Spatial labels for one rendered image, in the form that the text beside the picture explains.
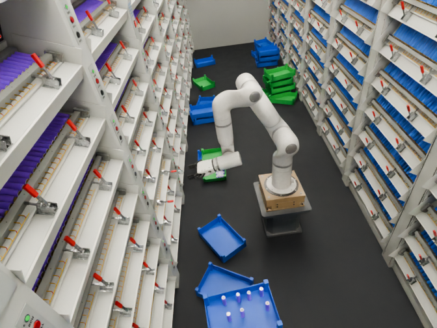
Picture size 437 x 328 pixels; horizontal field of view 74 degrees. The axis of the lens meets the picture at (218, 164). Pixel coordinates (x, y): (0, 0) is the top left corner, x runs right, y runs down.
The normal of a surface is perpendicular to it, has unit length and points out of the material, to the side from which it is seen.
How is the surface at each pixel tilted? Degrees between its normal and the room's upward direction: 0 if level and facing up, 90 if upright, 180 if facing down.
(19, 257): 21
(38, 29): 90
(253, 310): 0
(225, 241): 0
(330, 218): 0
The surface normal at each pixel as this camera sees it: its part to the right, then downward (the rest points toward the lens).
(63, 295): 0.24, -0.74
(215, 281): -0.11, -0.75
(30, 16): 0.04, 0.65
